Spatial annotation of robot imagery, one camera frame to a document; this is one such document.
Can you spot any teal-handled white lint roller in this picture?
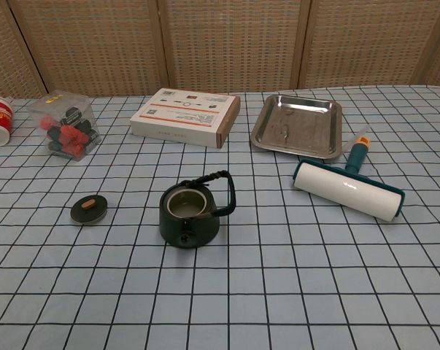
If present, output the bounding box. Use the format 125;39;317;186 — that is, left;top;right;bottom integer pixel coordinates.
291;123;405;224

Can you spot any dark green teapot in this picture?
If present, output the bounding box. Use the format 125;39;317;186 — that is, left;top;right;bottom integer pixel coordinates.
158;170;239;250

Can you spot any stainless steel tray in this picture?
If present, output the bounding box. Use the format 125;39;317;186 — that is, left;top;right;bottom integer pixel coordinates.
249;93;344;161

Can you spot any woven bamboo folding screen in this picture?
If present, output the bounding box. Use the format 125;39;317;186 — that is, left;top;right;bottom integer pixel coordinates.
0;0;440;100

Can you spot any blue checked tablecloth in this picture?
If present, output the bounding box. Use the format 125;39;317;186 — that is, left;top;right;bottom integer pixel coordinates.
0;84;440;350

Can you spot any dark green teapot lid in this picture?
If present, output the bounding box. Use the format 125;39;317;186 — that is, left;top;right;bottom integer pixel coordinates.
70;194;109;225

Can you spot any white cardboard box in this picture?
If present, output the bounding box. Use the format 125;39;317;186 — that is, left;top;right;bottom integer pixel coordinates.
129;87;242;149

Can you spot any clear box of red-black items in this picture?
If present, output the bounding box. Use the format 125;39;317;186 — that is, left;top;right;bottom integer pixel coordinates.
28;89;102;160

